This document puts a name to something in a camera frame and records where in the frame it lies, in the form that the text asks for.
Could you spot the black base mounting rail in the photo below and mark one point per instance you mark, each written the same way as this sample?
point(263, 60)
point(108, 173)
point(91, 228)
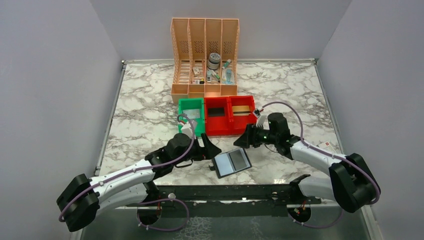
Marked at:
point(281, 193)

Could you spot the blue packaged item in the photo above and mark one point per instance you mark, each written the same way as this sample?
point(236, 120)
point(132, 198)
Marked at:
point(227, 76)

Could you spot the black card in red bin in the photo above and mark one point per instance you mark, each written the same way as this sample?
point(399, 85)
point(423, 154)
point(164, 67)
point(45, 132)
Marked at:
point(216, 112)

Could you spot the silver card in green bin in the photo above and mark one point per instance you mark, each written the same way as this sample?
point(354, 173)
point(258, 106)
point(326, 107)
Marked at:
point(192, 113)

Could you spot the green capped tube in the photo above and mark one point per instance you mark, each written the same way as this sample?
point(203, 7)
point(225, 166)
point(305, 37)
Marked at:
point(226, 64)

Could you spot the small white bottle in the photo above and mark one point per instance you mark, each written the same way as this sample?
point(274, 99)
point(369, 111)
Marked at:
point(208, 76)

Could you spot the peach desk file organizer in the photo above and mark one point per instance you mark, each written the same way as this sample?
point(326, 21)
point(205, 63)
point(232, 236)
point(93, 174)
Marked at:
point(193, 39)

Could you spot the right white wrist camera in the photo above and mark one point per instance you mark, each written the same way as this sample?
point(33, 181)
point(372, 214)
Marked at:
point(260, 118)

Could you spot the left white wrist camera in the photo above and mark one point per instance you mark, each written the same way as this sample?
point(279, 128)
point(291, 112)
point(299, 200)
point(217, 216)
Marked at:
point(187, 129)

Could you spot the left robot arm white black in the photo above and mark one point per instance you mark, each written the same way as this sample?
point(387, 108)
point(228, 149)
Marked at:
point(87, 197)

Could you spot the gold credit card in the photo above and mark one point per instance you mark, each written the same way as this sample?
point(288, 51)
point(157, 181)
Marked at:
point(241, 110)

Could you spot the small white box red label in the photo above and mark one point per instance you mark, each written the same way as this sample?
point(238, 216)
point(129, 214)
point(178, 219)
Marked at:
point(327, 146)

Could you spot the red plastic bin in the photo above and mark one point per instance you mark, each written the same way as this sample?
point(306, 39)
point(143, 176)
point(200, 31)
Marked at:
point(239, 123)
point(217, 126)

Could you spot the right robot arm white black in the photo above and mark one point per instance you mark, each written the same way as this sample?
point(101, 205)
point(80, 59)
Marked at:
point(349, 181)

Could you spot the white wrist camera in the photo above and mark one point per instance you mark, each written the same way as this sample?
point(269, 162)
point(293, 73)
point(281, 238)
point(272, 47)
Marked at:
point(187, 129)
point(260, 118)

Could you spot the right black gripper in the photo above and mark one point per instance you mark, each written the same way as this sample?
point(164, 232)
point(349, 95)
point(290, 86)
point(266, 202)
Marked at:
point(252, 136)

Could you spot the black card holder wallet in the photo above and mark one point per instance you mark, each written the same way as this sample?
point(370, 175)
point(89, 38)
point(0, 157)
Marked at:
point(229, 163)

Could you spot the green plastic bin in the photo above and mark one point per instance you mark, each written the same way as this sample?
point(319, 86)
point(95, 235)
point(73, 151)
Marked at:
point(194, 103)

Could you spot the small white box in organizer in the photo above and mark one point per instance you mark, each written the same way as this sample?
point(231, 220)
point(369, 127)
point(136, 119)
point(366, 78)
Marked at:
point(196, 71)

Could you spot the round grey tin jar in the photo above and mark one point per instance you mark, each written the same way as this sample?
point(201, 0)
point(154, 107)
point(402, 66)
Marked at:
point(214, 60)

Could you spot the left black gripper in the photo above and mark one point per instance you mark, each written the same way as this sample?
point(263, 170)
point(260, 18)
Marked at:
point(203, 150)

